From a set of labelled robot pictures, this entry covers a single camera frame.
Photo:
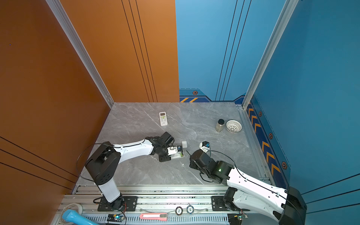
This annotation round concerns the blue round badge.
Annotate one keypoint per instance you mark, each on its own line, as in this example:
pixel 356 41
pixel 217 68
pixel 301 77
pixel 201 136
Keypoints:
pixel 190 209

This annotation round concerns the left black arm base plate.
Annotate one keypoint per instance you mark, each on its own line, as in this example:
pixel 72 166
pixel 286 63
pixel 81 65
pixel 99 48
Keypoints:
pixel 129 203

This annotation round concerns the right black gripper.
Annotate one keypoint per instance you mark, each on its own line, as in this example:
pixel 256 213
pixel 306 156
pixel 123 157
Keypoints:
pixel 192 163

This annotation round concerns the pink utility knife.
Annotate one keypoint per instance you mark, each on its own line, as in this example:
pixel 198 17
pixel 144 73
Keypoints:
pixel 154 216

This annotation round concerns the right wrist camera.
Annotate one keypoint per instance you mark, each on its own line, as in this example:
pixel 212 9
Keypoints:
pixel 205 146

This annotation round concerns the glass jar black lid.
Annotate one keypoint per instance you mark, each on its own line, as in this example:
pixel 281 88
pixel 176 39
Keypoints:
pixel 220 125

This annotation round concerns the blue cylinder handle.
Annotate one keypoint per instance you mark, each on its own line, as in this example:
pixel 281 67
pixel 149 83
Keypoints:
pixel 72 216

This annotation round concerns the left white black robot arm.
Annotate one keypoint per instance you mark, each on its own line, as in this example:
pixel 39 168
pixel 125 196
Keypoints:
pixel 102 164

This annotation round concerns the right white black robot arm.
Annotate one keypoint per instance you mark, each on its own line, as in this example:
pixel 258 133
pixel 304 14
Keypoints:
pixel 286 206

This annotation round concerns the small circuit board right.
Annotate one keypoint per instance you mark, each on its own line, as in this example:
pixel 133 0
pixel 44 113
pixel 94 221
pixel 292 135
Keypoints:
pixel 241 217

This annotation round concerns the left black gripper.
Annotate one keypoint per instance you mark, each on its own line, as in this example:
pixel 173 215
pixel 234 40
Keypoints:
pixel 165 159

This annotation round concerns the black round badge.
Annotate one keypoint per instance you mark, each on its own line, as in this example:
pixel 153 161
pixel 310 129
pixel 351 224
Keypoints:
pixel 179 211

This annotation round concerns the white tape roll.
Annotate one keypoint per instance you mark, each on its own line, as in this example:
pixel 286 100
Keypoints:
pixel 73 206

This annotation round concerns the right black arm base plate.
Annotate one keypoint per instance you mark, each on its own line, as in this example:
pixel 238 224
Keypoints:
pixel 219 204

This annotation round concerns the white mesh basket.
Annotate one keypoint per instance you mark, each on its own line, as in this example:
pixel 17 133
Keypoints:
pixel 233 126

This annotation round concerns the green circuit board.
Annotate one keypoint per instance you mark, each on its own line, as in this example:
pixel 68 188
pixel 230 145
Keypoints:
pixel 115 219

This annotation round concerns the white remote control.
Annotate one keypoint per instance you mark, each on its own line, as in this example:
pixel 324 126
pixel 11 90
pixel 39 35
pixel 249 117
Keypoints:
pixel 175 152
pixel 163 119

